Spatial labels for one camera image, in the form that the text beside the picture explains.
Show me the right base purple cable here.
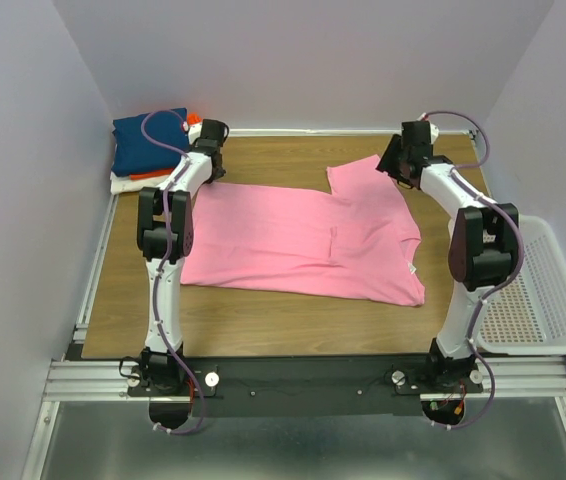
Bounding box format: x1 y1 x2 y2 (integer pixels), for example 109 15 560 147
430 349 497 432

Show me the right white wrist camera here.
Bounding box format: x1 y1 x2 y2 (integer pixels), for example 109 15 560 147
417 113 440 145

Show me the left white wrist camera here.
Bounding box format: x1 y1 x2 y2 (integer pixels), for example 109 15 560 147
182 121 203 146

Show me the folded blue t shirt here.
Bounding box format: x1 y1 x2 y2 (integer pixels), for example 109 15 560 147
111 112 190 177

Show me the pink t shirt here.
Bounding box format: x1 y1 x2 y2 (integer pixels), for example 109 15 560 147
182 155 425 307

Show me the folded orange t shirt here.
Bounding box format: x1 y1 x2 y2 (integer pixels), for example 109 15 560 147
130 108 202 178

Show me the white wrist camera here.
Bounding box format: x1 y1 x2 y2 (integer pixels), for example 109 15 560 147
182 121 203 146
417 113 440 145

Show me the white plastic laundry basket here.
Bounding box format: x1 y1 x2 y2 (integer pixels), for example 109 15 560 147
477 215 566 356

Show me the folded white t shirt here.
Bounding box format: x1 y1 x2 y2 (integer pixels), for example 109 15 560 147
110 173 167 195

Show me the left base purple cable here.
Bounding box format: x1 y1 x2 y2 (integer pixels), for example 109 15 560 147
150 344 218 438

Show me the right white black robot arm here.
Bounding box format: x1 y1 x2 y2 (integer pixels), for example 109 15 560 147
376 118 524 392

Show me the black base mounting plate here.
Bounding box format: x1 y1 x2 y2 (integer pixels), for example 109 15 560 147
124 352 483 425

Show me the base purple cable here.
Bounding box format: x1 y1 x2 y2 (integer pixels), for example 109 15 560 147
150 344 218 438
430 349 497 432

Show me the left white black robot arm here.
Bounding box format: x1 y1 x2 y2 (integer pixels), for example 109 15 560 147
132 114 229 395

